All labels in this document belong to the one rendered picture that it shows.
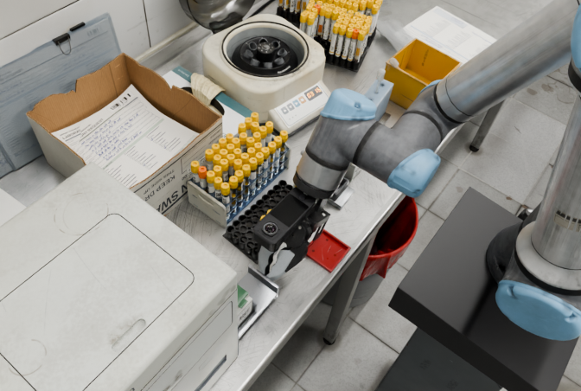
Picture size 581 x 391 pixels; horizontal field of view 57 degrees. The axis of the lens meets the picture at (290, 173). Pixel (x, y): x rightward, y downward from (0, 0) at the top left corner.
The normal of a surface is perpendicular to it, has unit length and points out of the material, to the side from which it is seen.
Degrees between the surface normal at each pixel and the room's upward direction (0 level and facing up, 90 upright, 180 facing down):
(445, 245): 4
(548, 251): 94
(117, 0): 90
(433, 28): 1
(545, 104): 0
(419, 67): 90
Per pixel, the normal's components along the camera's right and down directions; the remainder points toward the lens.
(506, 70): -0.64, 0.55
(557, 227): -0.80, 0.47
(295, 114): 0.36, -0.31
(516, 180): 0.07, -0.62
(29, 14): 0.79, 0.51
